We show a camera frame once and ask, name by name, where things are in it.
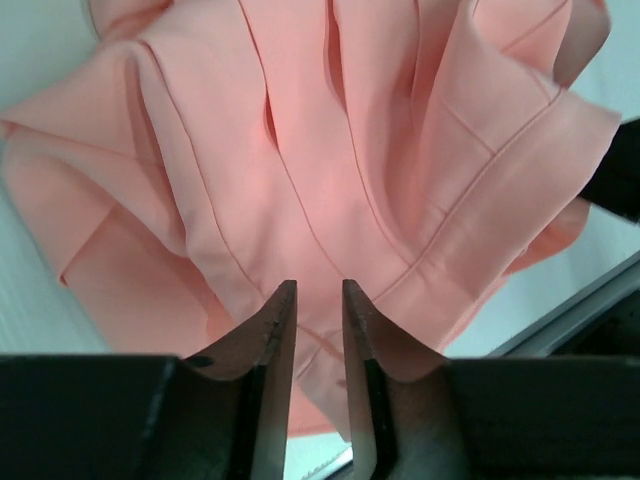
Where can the aluminium mounting rail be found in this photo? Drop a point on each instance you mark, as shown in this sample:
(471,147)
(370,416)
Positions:
(325,456)

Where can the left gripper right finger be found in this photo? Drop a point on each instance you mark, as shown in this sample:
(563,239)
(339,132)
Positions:
(398,397)

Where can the salmon pink skirt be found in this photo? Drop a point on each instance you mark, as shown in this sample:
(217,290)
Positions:
(209,150)

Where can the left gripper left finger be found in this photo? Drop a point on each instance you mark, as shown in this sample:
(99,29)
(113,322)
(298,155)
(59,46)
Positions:
(243,421)

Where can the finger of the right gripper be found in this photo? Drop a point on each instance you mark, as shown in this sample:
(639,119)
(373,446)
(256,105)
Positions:
(615,184)

